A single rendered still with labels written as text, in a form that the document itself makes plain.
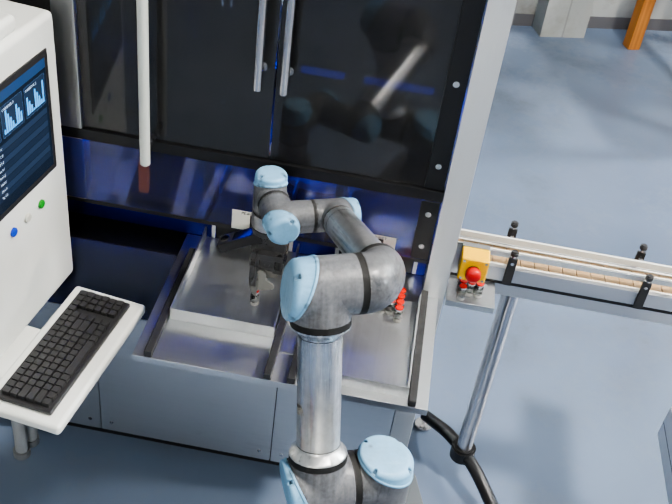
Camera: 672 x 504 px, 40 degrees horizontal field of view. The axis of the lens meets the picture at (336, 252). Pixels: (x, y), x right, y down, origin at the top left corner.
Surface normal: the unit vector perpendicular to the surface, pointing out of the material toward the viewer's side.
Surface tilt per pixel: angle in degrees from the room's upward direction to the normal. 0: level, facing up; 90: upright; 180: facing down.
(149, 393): 90
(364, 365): 0
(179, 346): 0
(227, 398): 90
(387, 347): 0
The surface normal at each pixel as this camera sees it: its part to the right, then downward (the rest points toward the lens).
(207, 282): 0.11, -0.77
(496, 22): -0.15, 0.61
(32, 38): 0.95, 0.26
